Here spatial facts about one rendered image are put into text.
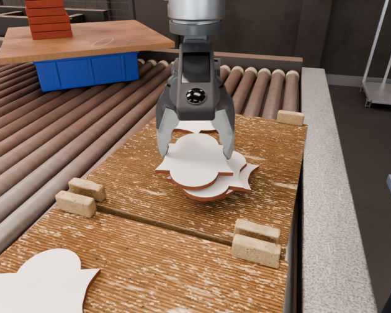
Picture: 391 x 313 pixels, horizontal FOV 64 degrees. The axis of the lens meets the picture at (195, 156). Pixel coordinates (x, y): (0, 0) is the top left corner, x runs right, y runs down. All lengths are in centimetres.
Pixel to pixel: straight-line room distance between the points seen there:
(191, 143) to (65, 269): 27
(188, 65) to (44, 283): 31
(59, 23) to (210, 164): 85
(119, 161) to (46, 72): 51
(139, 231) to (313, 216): 27
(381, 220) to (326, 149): 143
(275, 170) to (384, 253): 139
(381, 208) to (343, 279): 176
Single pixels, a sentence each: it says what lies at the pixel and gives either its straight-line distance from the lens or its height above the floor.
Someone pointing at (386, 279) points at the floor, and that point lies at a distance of 180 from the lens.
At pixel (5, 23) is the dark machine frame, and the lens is 196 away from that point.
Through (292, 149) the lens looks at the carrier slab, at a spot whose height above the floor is 94.
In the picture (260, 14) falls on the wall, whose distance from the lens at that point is 405.
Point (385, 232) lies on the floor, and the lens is 205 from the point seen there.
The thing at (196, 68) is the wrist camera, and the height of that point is 114.
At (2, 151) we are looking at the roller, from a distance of 79.
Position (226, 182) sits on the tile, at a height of 97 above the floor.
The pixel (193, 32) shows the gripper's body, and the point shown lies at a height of 118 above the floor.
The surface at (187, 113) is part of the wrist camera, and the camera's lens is 37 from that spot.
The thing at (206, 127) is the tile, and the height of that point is 94.
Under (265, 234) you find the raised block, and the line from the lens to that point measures 42.
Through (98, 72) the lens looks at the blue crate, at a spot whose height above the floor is 96.
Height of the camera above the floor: 125
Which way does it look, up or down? 32 degrees down
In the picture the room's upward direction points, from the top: straight up
